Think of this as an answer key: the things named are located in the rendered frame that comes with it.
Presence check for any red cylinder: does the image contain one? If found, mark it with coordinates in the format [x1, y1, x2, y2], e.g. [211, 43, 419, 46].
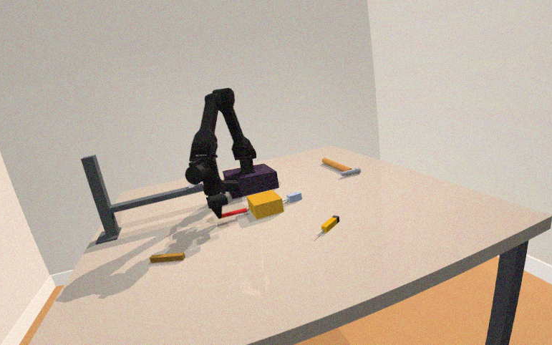
[222, 208, 247, 218]

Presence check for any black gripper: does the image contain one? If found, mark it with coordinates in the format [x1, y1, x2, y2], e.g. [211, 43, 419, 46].
[203, 174, 228, 218]

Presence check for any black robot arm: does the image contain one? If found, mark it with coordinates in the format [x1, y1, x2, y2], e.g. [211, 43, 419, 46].
[185, 88, 256, 194]

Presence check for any brown rectangular bar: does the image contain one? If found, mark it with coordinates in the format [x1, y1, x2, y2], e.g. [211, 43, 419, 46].
[150, 253, 185, 263]

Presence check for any yellow screwdriver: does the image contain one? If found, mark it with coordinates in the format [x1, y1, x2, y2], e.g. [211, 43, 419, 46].
[316, 215, 339, 236]

